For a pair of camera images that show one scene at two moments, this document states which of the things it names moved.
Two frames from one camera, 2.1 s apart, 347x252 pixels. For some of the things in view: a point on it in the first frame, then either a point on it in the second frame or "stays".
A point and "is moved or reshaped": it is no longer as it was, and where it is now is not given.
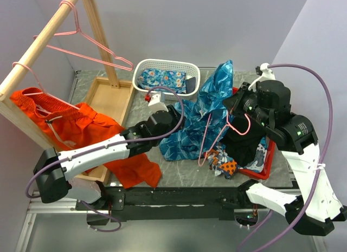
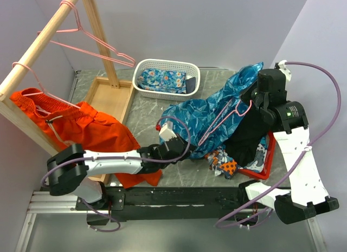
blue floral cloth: x=149 y=78 stays
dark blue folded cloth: x=190 y=84 stays
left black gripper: x=177 y=117 → x=191 y=150
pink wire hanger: x=200 y=163 → x=235 y=111
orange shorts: x=71 y=126 stays
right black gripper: x=233 y=103 → x=246 y=95
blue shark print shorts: x=204 y=119 is moved or reshaped
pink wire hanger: x=78 y=30 → x=79 y=27
